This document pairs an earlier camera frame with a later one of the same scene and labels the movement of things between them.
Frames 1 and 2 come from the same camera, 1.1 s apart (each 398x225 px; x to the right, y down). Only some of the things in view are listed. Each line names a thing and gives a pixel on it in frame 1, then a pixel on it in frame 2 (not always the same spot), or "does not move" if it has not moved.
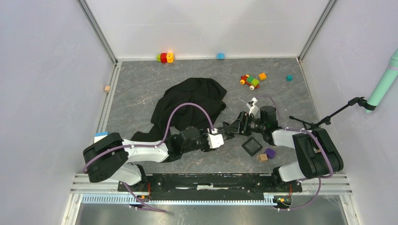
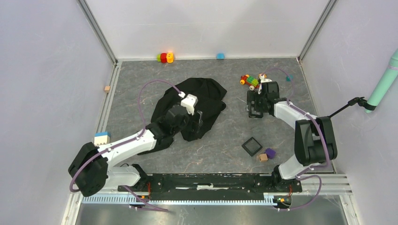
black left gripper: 206,148 → 194,126
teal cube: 289,78 does not move
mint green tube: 386,82 does not move
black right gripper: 237,126 → 253,95
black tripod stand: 359,101 does not move
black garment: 203,91 does not move
